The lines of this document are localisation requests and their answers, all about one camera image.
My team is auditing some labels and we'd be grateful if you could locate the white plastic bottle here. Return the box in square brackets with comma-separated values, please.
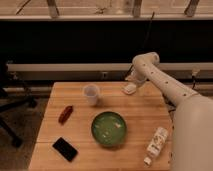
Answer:
[144, 127, 168, 166]

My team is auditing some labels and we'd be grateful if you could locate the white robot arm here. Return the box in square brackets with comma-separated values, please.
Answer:
[128, 52, 213, 171]

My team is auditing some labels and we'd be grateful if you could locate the black smartphone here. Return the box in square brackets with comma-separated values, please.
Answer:
[52, 137, 78, 162]

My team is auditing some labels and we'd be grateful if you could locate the black office chair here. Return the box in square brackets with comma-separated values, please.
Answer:
[0, 59, 38, 149]

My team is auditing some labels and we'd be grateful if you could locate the green bowl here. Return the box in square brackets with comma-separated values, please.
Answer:
[91, 111, 127, 147]

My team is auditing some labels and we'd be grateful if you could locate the wooden table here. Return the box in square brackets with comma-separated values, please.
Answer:
[29, 82, 172, 171]

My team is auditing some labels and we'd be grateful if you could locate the red brown oblong object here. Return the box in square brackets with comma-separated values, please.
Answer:
[58, 106, 73, 124]

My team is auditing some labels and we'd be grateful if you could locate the white sponge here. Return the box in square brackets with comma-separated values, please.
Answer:
[122, 83, 137, 95]

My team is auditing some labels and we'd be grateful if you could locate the black hanging cable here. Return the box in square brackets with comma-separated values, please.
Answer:
[119, 11, 156, 82]

